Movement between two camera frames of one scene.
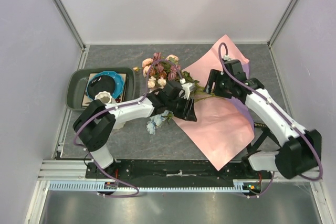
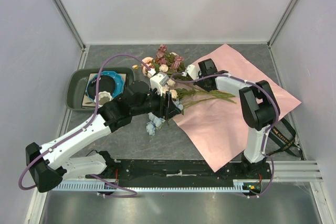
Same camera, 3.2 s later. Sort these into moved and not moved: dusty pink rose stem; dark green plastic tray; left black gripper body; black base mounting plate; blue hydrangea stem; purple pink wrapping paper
Moved: left black gripper body; dusty pink rose stem; purple pink wrapping paper
Not moved: black base mounting plate; blue hydrangea stem; dark green plastic tray
